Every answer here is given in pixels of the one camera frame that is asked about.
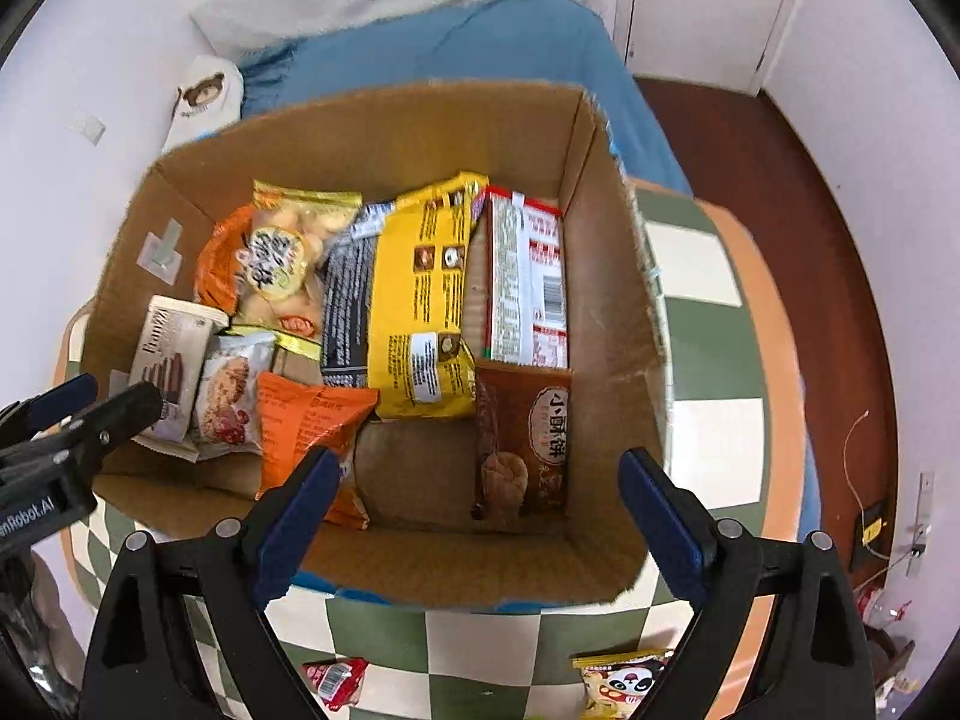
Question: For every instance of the white wall socket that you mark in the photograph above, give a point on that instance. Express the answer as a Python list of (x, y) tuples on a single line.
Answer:
[(88, 127)]

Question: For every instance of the black biscuit packet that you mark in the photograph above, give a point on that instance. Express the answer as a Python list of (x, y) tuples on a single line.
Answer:
[(346, 300)]

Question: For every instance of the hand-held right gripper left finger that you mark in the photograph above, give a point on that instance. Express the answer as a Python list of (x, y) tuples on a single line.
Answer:
[(296, 517)]

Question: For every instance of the person's left forearm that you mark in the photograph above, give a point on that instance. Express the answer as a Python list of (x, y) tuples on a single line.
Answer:
[(56, 615)]

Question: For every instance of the small yellow object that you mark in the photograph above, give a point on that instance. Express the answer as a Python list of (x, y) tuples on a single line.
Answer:
[(868, 536)]

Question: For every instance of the white door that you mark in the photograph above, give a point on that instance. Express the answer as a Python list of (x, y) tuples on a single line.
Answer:
[(697, 7)]

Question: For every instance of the brown pastry packet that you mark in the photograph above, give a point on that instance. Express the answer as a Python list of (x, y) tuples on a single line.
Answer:
[(525, 435)]

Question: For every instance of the small red snack packet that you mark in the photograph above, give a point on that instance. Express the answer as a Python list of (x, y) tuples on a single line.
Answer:
[(335, 682)]

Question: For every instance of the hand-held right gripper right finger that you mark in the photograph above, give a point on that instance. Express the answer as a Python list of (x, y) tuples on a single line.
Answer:
[(664, 525)]

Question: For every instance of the yellow round biscuit packet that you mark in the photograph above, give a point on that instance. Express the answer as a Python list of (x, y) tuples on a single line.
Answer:
[(289, 262)]

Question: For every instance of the orange snack packet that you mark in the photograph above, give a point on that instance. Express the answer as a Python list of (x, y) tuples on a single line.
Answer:
[(217, 270), (300, 420)]

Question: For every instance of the cardboard box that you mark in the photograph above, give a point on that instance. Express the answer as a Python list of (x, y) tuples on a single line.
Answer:
[(420, 142)]

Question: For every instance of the red and white packet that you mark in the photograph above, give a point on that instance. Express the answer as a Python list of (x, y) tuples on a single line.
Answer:
[(525, 277)]

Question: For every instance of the yellow panda print packet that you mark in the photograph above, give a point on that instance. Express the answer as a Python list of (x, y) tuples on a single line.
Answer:
[(619, 686)]

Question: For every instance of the white power strip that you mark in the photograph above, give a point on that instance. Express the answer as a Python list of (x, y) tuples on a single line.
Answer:
[(919, 525)]

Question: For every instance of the green checkered mat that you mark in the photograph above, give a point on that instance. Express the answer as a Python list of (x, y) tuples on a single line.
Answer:
[(705, 420)]

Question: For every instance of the white wafer packet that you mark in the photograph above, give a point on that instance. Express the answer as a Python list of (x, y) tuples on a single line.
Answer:
[(169, 349)]

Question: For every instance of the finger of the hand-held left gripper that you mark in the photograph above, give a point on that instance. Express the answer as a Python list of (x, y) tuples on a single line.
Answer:
[(120, 416), (60, 397)]

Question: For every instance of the yellow chocolate snack packet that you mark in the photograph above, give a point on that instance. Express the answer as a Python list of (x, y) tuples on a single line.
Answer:
[(412, 300)]

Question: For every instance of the white cookie packet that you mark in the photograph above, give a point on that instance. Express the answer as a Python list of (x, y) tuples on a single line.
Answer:
[(229, 390)]

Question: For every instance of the pile of colourful clutter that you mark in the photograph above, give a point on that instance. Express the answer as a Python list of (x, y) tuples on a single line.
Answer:
[(885, 637)]

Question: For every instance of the white bear print pillow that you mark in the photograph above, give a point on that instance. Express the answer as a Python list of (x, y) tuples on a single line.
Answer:
[(202, 97)]

